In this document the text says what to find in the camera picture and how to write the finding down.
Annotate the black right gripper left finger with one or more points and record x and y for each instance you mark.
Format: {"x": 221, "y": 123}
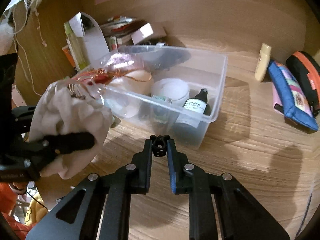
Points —
{"x": 99, "y": 207}

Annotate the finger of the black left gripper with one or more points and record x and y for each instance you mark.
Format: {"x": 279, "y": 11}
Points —
{"x": 47, "y": 149}

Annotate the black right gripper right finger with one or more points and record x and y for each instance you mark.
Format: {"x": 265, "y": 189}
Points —
{"x": 219, "y": 206}

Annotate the white cloth pouch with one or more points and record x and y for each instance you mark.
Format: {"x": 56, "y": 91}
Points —
{"x": 58, "y": 113}

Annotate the golden gourd ornament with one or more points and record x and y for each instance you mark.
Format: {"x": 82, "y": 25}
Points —
{"x": 99, "y": 78}

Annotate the small black binder clip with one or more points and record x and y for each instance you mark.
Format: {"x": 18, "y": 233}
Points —
{"x": 159, "y": 145}

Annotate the dark dropper bottle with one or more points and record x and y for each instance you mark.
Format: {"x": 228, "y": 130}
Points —
{"x": 187, "y": 127}

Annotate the orange book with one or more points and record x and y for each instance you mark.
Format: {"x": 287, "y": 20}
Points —
{"x": 68, "y": 54}

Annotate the pink round jar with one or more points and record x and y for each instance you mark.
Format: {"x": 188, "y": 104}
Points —
{"x": 138, "y": 81}

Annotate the blue pencil case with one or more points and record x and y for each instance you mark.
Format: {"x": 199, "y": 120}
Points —
{"x": 294, "y": 102}

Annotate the white paper bag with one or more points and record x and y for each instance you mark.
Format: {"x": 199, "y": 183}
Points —
{"x": 88, "y": 32}

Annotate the white round jar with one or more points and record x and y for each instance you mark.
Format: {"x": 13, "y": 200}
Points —
{"x": 175, "y": 89}

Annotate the clear plastic storage bin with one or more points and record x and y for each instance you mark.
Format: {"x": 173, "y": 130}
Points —
{"x": 198, "y": 68}

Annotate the stack of booklets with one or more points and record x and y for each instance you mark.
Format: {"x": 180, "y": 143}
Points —
{"x": 117, "y": 31}

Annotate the small cream bottle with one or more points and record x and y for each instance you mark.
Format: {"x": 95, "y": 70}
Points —
{"x": 263, "y": 62}

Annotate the small pink white box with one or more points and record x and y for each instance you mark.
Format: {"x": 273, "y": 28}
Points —
{"x": 149, "y": 31}

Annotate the black orange zip case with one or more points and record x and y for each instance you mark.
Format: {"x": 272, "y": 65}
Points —
{"x": 306, "y": 71}

